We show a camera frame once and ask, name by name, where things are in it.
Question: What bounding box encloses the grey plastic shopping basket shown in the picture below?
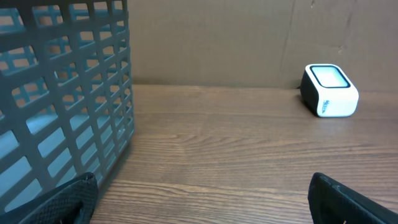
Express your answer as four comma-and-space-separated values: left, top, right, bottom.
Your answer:
1, 0, 135, 213

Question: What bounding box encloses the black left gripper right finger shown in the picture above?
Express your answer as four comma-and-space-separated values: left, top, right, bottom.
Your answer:
308, 172, 397, 224

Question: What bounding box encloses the white barcode scanner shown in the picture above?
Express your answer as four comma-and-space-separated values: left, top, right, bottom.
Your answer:
300, 63, 359, 118

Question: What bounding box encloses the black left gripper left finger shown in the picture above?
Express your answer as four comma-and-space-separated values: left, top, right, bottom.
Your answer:
1, 172, 98, 223

